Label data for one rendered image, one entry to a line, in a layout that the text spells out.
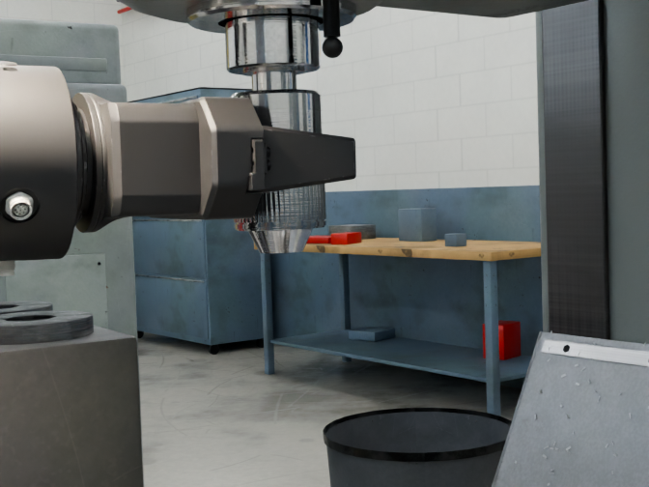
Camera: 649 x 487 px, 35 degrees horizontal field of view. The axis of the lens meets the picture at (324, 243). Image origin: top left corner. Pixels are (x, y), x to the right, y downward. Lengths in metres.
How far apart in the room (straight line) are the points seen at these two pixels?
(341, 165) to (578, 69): 0.39
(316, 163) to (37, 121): 0.13
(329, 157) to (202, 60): 8.64
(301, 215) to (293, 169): 0.03
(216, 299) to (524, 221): 2.70
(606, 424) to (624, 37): 0.30
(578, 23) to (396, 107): 6.12
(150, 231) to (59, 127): 8.09
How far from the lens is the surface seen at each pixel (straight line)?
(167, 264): 8.30
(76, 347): 0.74
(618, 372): 0.84
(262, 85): 0.52
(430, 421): 2.80
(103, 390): 0.75
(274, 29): 0.51
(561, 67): 0.87
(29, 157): 0.45
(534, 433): 0.87
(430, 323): 6.78
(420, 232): 6.29
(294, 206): 0.50
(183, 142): 0.46
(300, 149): 0.50
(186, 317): 8.09
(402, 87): 6.93
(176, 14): 0.54
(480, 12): 0.75
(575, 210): 0.86
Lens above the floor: 1.22
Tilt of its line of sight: 3 degrees down
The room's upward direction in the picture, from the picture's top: 2 degrees counter-clockwise
